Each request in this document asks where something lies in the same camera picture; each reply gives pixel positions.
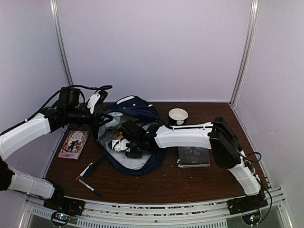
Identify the red tipped white marker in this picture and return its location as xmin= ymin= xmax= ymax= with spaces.
xmin=76 ymin=162 xmax=93 ymax=181

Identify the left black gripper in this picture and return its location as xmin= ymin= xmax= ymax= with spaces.
xmin=66 ymin=106 xmax=112 ymax=130

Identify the pink illustrated paperback book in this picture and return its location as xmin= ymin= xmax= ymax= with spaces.
xmin=58 ymin=130 xmax=89 ymax=160

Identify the aluminium corner post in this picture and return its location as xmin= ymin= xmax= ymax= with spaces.
xmin=49 ymin=0 xmax=74 ymax=86
xmin=230 ymin=0 xmax=260 ymax=107

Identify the navy blue student backpack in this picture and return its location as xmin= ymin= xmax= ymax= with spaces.
xmin=83 ymin=95 xmax=165 ymax=178

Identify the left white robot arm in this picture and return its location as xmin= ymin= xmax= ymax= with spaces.
xmin=0 ymin=107 xmax=113 ymax=211

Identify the orange 39-Storey Treehouse book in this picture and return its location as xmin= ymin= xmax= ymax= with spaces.
xmin=114 ymin=132 xmax=124 ymax=140

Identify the dark Wuthering Heights book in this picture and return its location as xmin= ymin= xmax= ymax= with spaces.
xmin=177 ymin=147 xmax=210 ymax=168

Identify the white and navy bowl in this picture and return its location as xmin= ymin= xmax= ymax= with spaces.
xmin=168 ymin=108 xmax=189 ymax=126

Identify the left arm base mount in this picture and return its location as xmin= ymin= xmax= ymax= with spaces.
xmin=41 ymin=181 xmax=85 ymax=228

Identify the blue capped white marker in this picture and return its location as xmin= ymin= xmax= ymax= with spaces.
xmin=78 ymin=179 xmax=102 ymax=196

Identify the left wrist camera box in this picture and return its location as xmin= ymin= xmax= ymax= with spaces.
xmin=58 ymin=85 xmax=109 ymax=114

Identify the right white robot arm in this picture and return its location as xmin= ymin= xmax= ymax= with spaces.
xmin=119 ymin=117 xmax=262 ymax=210

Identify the aluminium front rail frame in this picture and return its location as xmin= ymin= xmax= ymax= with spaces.
xmin=17 ymin=188 xmax=296 ymax=228

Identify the right aluminium corner post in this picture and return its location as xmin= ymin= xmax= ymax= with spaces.
xmin=230 ymin=0 xmax=260 ymax=107

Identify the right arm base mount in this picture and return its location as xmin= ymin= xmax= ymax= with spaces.
xmin=227 ymin=191 xmax=268 ymax=226

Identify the left aluminium corner post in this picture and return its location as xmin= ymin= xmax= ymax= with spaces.
xmin=49 ymin=0 xmax=74 ymax=86

